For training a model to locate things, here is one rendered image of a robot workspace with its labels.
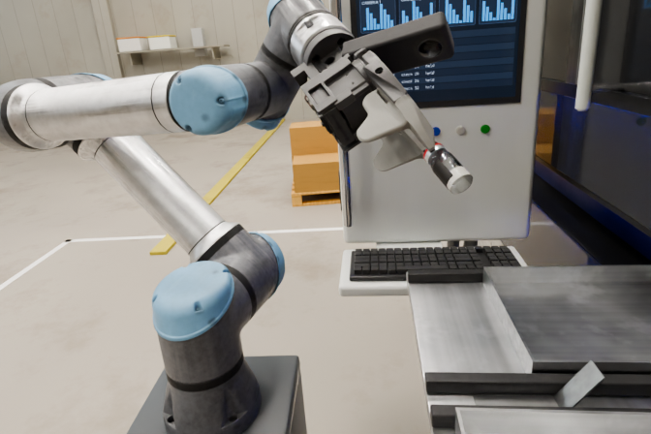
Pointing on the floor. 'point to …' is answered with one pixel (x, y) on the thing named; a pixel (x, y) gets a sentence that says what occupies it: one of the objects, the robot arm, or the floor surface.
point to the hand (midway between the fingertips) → (434, 143)
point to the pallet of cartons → (313, 163)
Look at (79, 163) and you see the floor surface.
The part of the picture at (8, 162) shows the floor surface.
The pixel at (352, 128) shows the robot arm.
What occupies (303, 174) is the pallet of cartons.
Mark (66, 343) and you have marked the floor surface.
